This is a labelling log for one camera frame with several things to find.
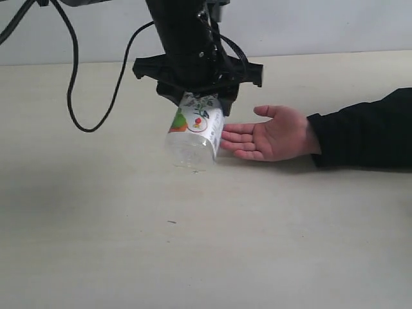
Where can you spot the person's open hand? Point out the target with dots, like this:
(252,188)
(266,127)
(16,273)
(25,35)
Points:
(287,134)

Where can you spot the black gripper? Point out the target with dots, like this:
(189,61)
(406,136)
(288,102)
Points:
(199,76)

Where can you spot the clear floral label bottle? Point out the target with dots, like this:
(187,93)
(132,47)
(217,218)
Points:
(194,136)

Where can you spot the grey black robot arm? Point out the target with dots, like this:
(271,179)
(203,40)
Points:
(189,29)

